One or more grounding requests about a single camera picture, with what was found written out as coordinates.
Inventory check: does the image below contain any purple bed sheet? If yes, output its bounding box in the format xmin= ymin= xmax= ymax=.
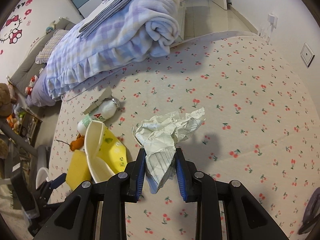
xmin=25 ymin=69 xmax=56 ymax=107

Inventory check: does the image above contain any white wall switch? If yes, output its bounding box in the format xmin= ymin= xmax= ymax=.
xmin=300 ymin=43 xmax=315 ymax=68

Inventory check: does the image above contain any flat printed snack wrapper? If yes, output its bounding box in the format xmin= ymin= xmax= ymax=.
xmin=83 ymin=86 xmax=112 ymax=114

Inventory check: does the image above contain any white wall plug charger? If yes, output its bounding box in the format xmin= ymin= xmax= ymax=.
xmin=267 ymin=14 xmax=278 ymax=28

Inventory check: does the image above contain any hello kitty plush toy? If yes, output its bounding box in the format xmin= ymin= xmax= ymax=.
xmin=25 ymin=75 xmax=38 ymax=95

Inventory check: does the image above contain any grey headboard cushion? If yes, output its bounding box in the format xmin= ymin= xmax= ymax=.
xmin=9 ymin=18 xmax=75 ymax=96

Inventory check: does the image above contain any white plastic trash basin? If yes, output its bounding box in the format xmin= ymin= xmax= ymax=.
xmin=36 ymin=167 xmax=49 ymax=189

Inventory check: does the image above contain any yellow green sponge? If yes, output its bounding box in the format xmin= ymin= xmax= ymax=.
xmin=66 ymin=150 xmax=92 ymax=191

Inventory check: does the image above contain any hello kitty wall sticker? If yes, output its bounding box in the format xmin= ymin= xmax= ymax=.
xmin=1 ymin=0 xmax=34 ymax=44

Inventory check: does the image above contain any folded striped sheet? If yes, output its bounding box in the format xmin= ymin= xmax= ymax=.
xmin=77 ymin=0 xmax=131 ymax=38

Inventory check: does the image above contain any orange peel with stem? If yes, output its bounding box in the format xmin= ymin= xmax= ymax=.
xmin=56 ymin=134 xmax=85 ymax=152

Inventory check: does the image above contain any blue plaid ruffled blanket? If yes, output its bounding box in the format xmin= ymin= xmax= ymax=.
xmin=45 ymin=0 xmax=184 ymax=100

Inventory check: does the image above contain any white AD milk bottle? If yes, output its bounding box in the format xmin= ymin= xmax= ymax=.
xmin=77 ymin=97 xmax=120 ymax=136

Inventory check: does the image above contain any grey chair stand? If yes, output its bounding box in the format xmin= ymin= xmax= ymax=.
xmin=0 ymin=119 xmax=51 ymax=181

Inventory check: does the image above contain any grey slipper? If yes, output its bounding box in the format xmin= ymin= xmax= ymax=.
xmin=298 ymin=187 xmax=320 ymax=235

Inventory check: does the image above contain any cherry print mattress cover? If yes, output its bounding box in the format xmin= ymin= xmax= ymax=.
xmin=49 ymin=31 xmax=319 ymax=239

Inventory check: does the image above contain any wooden toy shelf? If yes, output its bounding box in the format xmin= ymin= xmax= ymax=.
xmin=7 ymin=109 xmax=42 ymax=146

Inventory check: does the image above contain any brown fluffy garment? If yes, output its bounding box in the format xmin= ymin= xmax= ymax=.
xmin=0 ymin=83 xmax=12 ymax=118

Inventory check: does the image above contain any plaid pillow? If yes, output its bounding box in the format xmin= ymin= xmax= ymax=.
xmin=35 ymin=29 xmax=68 ymax=64

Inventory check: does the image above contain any white paper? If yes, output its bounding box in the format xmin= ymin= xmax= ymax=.
xmin=133 ymin=107 xmax=205 ymax=194

